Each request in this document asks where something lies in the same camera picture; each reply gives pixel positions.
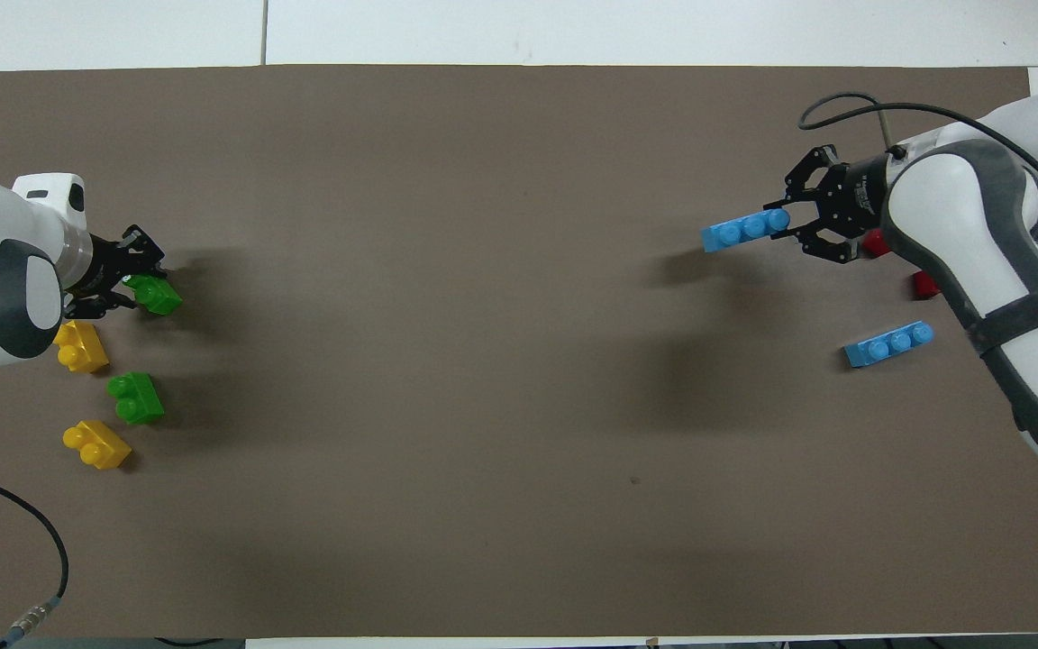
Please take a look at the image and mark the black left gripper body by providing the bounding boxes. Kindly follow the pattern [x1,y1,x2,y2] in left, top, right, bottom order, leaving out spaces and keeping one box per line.
[64,234,134,298]

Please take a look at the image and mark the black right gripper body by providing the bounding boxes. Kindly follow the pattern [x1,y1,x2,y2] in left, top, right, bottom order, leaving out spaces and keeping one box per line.
[820,155,889,241]

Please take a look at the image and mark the green two-stud toy block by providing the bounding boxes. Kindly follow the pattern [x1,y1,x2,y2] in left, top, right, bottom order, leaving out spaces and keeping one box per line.
[106,370,166,425]
[123,273,185,317]

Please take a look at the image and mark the blue three-stud toy block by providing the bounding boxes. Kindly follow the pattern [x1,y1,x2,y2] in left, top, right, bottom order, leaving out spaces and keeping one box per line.
[842,322,935,369]
[701,206,793,254]

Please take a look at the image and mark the yellow two-stud toy block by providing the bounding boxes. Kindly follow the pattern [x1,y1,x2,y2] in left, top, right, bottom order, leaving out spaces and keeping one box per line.
[52,320,111,374]
[62,420,133,471]

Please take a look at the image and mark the brown table mat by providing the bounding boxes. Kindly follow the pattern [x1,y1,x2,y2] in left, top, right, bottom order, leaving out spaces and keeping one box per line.
[0,65,1038,639]

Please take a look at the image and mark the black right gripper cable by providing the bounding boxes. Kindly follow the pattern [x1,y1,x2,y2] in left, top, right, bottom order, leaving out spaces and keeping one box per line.
[797,92,1038,183]

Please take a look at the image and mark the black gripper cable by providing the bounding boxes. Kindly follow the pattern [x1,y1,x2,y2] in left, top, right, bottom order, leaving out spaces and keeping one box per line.
[797,92,1038,183]
[0,462,70,649]

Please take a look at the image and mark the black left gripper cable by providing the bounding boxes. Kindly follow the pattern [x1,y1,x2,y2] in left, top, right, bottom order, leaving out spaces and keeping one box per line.
[0,462,70,649]

